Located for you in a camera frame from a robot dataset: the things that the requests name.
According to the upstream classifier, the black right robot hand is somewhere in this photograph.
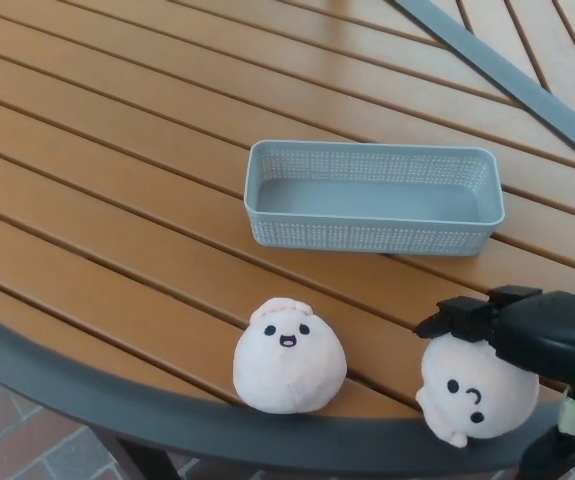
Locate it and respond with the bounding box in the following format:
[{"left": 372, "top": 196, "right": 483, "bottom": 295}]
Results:
[{"left": 413, "top": 284, "right": 575, "bottom": 480}]

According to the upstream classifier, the winking plush dumpling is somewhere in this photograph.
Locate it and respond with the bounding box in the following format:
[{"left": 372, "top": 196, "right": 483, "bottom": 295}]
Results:
[{"left": 415, "top": 330, "right": 544, "bottom": 448}]

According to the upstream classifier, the open-mouth smiling plush dumpling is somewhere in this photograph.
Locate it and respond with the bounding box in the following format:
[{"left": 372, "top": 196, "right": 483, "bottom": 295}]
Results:
[{"left": 232, "top": 297, "right": 348, "bottom": 416}]

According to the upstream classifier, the grey perforated plastic basket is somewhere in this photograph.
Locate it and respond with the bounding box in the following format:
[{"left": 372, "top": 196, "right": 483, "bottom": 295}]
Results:
[{"left": 242, "top": 139, "right": 508, "bottom": 259}]

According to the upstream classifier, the grey metal table crossbar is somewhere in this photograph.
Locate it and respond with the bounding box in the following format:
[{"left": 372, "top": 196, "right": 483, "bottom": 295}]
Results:
[{"left": 386, "top": 0, "right": 575, "bottom": 172}]

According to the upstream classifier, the dark table leg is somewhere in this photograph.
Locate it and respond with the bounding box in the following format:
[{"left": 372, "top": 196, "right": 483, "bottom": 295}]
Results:
[{"left": 89, "top": 424, "right": 183, "bottom": 480}]

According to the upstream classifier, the round wooden slat table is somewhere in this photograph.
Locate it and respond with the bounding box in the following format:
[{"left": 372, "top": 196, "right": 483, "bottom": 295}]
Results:
[{"left": 0, "top": 302, "right": 575, "bottom": 475}]

